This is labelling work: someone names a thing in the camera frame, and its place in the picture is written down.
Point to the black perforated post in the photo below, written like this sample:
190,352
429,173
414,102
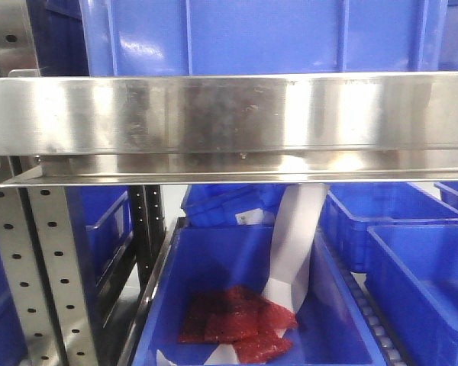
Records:
149,227

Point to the large blue bin upper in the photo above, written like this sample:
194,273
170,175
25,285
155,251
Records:
261,37

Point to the blue bin center rear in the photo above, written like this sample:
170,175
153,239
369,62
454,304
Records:
232,204

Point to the stainless steel shelf rail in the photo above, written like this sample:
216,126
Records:
332,127

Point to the blue bin with red bags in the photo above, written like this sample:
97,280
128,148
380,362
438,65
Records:
331,329

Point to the blue bin right rear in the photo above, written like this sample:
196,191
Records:
351,208

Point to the perforated steel shelf upright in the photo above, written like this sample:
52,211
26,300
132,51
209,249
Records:
43,240

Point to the blue bin right front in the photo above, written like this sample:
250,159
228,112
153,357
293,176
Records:
413,277

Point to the blue bin left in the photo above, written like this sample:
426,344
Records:
101,222

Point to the red bubble wrap bags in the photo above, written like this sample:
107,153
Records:
241,318

